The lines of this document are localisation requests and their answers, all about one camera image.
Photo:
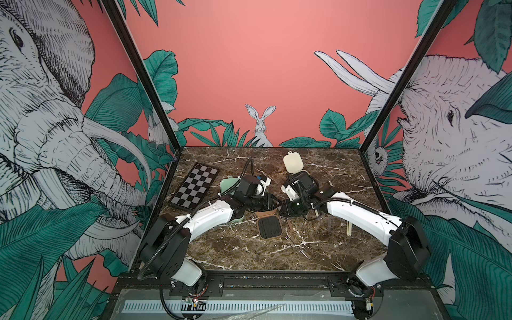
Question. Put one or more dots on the brown nail file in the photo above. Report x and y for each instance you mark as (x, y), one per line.
(289, 224)

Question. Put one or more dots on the brown clipper case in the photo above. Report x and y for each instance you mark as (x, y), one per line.
(268, 224)

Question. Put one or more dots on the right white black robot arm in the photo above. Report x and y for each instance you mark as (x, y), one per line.
(405, 240)

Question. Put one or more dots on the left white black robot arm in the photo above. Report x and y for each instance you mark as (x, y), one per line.
(163, 249)

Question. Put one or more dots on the mint green clipper case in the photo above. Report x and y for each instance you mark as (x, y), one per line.
(228, 186)

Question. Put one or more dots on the cream clipper case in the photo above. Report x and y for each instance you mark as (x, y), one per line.
(293, 162)

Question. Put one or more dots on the brown nail clipper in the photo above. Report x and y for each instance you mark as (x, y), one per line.
(305, 254)

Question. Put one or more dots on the black white checkerboard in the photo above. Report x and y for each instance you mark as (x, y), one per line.
(194, 187)

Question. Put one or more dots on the white perforated strip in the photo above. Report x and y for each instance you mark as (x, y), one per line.
(293, 307)

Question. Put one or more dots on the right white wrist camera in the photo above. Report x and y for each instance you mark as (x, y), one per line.
(290, 192)

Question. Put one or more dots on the black aluminium front rail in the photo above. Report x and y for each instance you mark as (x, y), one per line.
(218, 283)

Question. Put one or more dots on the right black frame post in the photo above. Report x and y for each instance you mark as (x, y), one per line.
(434, 26)

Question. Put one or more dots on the black frame post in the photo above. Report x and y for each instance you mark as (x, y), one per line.
(115, 15)
(434, 26)

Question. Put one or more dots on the left black frame post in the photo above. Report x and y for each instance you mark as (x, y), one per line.
(115, 15)

